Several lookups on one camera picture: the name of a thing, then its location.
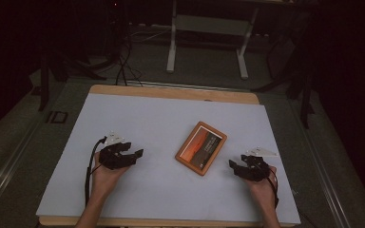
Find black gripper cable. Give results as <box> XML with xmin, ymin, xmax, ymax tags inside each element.
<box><xmin>84</xmin><ymin>136</ymin><xmax>108</xmax><ymax>209</ymax></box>
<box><xmin>259</xmin><ymin>162</ymin><xmax>280</xmax><ymax>210</ymax></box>

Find metal floor rail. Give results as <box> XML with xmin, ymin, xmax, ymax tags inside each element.
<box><xmin>289</xmin><ymin>98</ymin><xmax>353</xmax><ymax>228</ymax></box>
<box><xmin>0</xmin><ymin>120</ymin><xmax>46</xmax><ymax>217</ymax></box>

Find person's left hand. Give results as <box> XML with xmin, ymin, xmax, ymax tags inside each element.
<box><xmin>89</xmin><ymin>151</ymin><xmax>131</xmax><ymax>200</ymax></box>

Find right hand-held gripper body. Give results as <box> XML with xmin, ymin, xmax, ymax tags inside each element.
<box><xmin>233</xmin><ymin>146</ymin><xmax>279</xmax><ymax>183</ymax></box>

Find wooden picture frame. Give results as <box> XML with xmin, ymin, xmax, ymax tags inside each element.
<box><xmin>174</xmin><ymin>121</ymin><xmax>228</xmax><ymax>177</ymax></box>

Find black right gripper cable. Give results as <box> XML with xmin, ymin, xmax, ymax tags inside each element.
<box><xmin>259</xmin><ymin>162</ymin><xmax>280</xmax><ymax>210</ymax></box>

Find black floor cables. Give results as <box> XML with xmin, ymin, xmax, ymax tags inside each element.
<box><xmin>113</xmin><ymin>28</ymin><xmax>172</xmax><ymax>87</ymax></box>

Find white metal desk frame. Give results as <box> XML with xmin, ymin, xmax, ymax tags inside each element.
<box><xmin>165</xmin><ymin>0</ymin><xmax>260</xmax><ymax>81</ymax></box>

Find black rectangular floor bracket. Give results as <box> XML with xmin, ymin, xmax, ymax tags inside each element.
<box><xmin>46</xmin><ymin>110</ymin><xmax>69</xmax><ymax>124</ymax></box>

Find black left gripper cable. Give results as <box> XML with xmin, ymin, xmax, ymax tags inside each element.
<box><xmin>84</xmin><ymin>136</ymin><xmax>108</xmax><ymax>209</ymax></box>

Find person's right hand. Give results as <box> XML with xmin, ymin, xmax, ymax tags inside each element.
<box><xmin>242</xmin><ymin>165</ymin><xmax>279</xmax><ymax>204</ymax></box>

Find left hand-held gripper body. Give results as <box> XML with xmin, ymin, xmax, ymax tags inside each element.
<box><xmin>98</xmin><ymin>131</ymin><xmax>138</xmax><ymax>171</ymax></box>

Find black metal stand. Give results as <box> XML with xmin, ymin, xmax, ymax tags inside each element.
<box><xmin>37</xmin><ymin>47</ymin><xmax>108</xmax><ymax>112</ymax></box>

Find black tripod stand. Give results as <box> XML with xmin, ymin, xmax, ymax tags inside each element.
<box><xmin>251</xmin><ymin>12</ymin><xmax>317</xmax><ymax>130</ymax></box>

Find white table mat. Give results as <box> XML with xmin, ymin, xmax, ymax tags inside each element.
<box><xmin>35</xmin><ymin>92</ymin><xmax>302</xmax><ymax>226</ymax></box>

